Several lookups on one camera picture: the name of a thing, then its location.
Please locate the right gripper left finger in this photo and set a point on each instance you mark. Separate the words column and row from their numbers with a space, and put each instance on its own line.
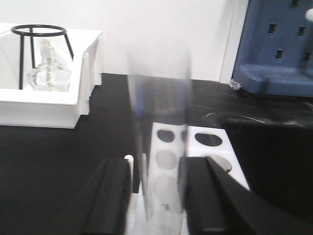
column 109, row 208

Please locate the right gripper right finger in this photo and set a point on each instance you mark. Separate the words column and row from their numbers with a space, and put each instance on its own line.
column 216, row 204

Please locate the clear glass test tube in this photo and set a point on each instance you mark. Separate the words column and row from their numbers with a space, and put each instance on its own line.
column 159, row 87

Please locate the white test tube rack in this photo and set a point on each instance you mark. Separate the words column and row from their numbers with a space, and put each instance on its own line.
column 201, row 142

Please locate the blue pegboard drying rack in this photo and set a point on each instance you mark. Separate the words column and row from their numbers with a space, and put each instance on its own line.
column 275, row 54

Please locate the black lab sink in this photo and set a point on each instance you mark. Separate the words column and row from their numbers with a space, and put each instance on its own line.
column 276, row 158

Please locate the right white storage bin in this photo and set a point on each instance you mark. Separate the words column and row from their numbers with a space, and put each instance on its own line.
column 48, row 109

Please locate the glass alcohol lamp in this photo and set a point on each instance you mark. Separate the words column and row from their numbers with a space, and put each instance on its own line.
column 49, row 75

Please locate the black metal tripod stand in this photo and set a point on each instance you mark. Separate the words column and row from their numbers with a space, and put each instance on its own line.
column 33, row 31

